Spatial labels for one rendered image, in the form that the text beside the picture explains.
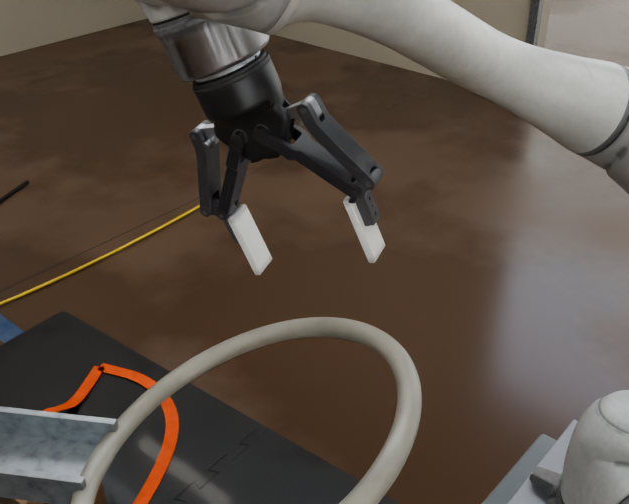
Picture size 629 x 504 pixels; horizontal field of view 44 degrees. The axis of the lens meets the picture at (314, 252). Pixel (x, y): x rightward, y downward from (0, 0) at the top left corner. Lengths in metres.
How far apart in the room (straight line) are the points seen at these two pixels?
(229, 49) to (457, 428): 2.31
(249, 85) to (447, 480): 2.13
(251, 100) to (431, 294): 2.84
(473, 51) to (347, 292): 2.81
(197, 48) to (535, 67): 0.33
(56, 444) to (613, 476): 0.82
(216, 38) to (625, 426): 0.87
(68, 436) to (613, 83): 0.87
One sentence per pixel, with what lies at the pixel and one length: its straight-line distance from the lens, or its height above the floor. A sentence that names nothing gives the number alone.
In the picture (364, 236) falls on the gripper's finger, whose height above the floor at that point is 1.60.
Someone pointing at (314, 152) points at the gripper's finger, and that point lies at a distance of 0.71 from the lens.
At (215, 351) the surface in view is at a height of 1.20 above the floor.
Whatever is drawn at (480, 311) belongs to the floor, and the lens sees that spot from 3.41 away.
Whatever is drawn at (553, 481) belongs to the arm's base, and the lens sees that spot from 1.48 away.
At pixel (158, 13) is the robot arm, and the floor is 1.80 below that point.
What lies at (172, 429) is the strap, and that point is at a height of 0.02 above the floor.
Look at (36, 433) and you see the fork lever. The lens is 1.26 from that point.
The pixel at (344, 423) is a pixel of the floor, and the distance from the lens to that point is 2.83.
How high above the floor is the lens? 1.97
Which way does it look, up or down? 32 degrees down
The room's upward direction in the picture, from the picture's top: straight up
